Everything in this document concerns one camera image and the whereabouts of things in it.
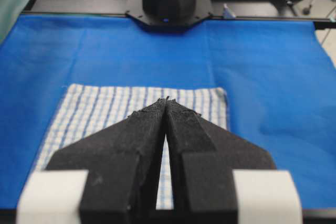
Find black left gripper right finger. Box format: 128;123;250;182
163;98;304;224

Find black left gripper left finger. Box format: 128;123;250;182
16;98;169;224

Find blue white checkered towel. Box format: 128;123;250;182
34;83;228;210

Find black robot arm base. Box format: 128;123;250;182
125;0;213;30

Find blue table cloth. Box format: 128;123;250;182
1;15;335;209

